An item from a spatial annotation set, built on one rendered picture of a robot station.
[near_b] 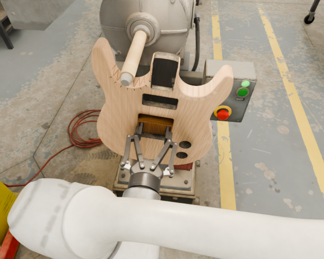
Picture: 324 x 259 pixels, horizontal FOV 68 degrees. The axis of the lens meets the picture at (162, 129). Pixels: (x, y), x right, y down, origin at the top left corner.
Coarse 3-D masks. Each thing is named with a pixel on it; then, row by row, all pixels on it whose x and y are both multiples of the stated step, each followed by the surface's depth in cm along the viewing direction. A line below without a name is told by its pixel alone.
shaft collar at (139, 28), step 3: (135, 27) 64; (138, 27) 62; (141, 27) 62; (144, 27) 63; (147, 27) 64; (135, 30) 63; (138, 30) 63; (141, 30) 63; (144, 30) 63; (147, 30) 63; (147, 33) 63; (147, 36) 64; (147, 39) 64
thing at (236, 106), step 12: (216, 60) 79; (204, 72) 79; (216, 72) 75; (240, 72) 75; (252, 72) 75; (204, 84) 77; (240, 84) 74; (252, 84) 74; (228, 96) 78; (240, 96) 77; (216, 108) 83; (228, 108) 82; (240, 108) 82; (216, 120) 88; (228, 120) 87; (240, 120) 86
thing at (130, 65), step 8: (136, 32) 63; (144, 32) 63; (136, 40) 59; (144, 40) 61; (136, 48) 57; (128, 56) 55; (136, 56) 56; (128, 64) 53; (136, 64) 54; (128, 72) 51
